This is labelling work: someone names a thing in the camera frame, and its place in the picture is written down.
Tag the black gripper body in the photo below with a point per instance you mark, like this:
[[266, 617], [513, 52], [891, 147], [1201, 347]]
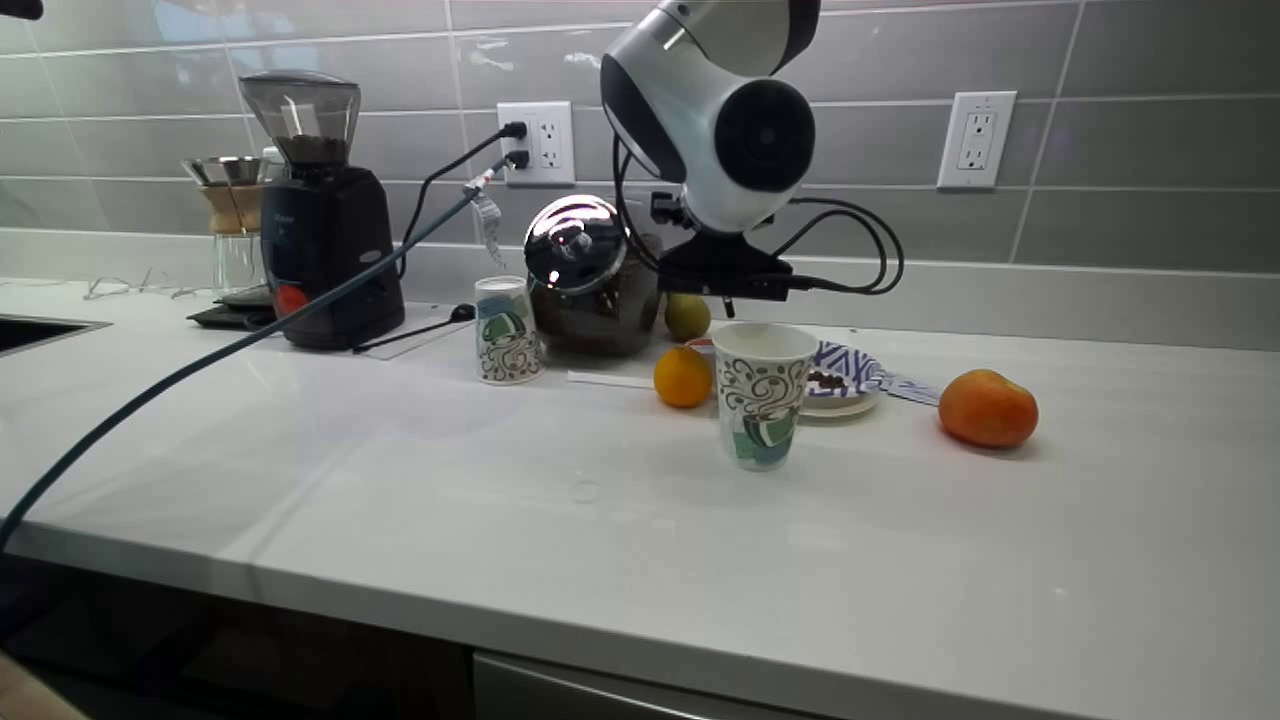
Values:
[[726, 264]]

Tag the green pear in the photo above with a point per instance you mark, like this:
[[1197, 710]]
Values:
[[685, 319]]

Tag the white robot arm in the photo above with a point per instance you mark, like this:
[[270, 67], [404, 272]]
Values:
[[694, 91]]

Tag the small orange near pear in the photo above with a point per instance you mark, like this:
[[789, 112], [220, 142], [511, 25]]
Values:
[[680, 379]]

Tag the far patterned paper cup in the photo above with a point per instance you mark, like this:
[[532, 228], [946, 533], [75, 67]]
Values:
[[761, 375]]

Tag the patterned paper cup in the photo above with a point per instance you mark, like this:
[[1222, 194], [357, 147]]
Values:
[[761, 375], [507, 331]]

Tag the blue patterned plate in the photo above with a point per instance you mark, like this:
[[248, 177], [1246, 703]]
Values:
[[848, 381]]

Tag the near patterned paper cup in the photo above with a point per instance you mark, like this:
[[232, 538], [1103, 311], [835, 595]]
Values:
[[507, 331]]

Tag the large orange far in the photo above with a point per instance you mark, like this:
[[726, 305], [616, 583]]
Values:
[[991, 411]]

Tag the black coffee grinder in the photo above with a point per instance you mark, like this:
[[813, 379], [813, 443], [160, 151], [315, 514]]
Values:
[[322, 219]]

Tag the glass pour-over carafe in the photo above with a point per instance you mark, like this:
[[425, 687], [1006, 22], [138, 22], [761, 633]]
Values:
[[231, 188]]

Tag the black sink basin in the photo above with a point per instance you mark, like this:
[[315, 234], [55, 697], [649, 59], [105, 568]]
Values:
[[34, 331]]

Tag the white wall outlet left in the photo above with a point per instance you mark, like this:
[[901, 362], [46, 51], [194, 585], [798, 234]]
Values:
[[546, 136]]

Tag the white wall outlet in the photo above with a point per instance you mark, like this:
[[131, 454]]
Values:
[[973, 142], [546, 136]]

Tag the white wall outlet right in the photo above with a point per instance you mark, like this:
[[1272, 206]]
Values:
[[973, 142]]

